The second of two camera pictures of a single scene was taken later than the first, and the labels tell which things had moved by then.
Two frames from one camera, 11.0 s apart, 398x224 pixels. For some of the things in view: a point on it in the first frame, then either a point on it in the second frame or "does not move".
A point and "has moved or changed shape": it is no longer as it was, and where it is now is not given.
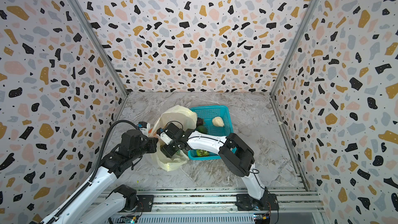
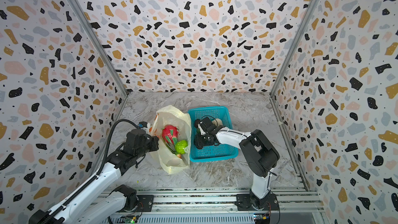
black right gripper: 169,147 → 200,134
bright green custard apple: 200,153 has moved or changed shape
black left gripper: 152,142 does not move
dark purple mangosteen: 199,122 does not move
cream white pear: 218,121 does not move
